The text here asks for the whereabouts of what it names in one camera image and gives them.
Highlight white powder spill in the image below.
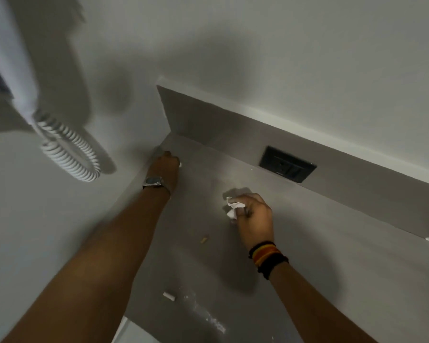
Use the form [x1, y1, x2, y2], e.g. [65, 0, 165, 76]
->
[182, 293, 226, 334]

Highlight person's right forearm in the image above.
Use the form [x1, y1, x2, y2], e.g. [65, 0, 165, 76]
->
[270, 261, 378, 343]

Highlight white wall hair dryer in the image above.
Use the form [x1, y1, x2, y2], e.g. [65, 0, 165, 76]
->
[0, 0, 40, 123]

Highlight person's left forearm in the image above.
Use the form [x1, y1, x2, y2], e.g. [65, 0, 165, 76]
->
[1, 187, 171, 343]

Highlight black orange yellow wristbands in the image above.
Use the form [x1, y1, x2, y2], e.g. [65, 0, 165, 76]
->
[248, 241, 289, 281]

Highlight white tissue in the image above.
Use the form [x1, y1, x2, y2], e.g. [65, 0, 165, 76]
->
[225, 197, 246, 221]

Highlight silver wristwatch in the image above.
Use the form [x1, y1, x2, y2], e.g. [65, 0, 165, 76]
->
[142, 176, 172, 195]

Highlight person's right hand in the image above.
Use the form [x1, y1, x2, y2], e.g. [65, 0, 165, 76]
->
[227, 193, 275, 251]

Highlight white coiled cord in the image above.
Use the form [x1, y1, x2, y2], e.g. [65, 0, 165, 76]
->
[33, 109, 101, 182]

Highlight person's left hand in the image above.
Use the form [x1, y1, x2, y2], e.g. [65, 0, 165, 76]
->
[147, 151, 181, 194]

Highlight black wall socket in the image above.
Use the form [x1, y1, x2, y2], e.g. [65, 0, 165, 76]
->
[259, 146, 317, 184]

